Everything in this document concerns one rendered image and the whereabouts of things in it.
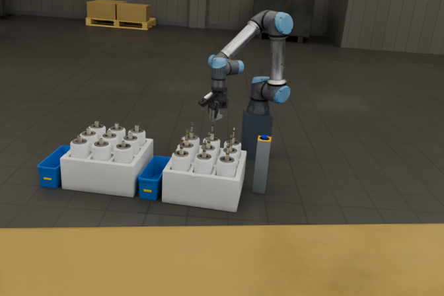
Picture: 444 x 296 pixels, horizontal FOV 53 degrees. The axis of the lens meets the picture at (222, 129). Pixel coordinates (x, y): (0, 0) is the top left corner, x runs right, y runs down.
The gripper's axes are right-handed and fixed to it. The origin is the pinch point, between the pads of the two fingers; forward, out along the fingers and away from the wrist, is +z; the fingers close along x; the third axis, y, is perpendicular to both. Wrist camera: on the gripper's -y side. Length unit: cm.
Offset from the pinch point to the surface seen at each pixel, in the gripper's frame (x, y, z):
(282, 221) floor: -53, 13, 36
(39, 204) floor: 11, -89, 36
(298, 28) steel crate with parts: 385, 389, 7
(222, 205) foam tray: -31.9, -9.7, 32.9
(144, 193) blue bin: -5, -41, 33
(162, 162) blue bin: 16.2, -21.6, 27.5
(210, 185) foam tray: -27.7, -15.0, 22.2
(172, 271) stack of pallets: -175, -108, -61
